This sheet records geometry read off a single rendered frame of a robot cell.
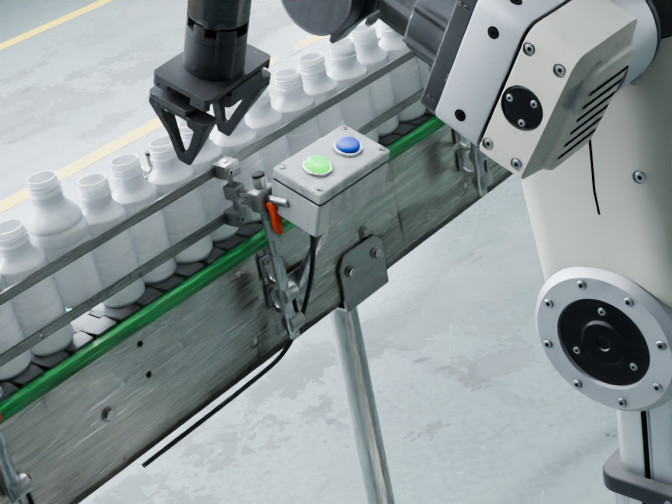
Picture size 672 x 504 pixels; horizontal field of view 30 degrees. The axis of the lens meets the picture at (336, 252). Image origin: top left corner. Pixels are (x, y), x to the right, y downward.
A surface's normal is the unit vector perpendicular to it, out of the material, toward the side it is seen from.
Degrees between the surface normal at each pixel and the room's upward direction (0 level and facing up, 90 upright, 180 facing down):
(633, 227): 101
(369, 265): 90
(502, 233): 0
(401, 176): 90
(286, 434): 0
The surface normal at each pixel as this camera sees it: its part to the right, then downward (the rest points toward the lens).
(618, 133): -0.64, 0.46
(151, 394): 0.75, 0.18
